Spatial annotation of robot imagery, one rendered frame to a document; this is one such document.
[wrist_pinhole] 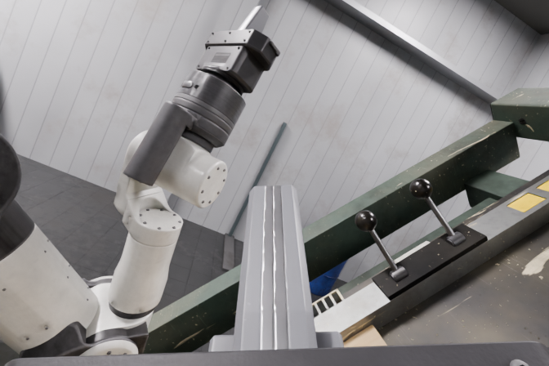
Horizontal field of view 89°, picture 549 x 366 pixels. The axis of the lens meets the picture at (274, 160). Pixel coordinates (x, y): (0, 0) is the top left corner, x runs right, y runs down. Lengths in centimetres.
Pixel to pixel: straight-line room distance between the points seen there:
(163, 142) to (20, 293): 21
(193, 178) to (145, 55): 319
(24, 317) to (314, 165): 331
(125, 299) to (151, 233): 10
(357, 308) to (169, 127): 42
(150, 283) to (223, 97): 27
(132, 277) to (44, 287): 9
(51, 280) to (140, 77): 316
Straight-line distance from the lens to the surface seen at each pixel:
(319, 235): 72
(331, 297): 60
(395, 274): 55
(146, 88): 347
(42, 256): 42
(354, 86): 364
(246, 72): 39
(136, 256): 42
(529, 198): 70
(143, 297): 45
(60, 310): 45
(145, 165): 34
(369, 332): 55
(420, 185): 57
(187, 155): 35
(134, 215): 41
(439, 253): 59
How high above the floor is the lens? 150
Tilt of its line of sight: 6 degrees down
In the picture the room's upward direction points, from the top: 26 degrees clockwise
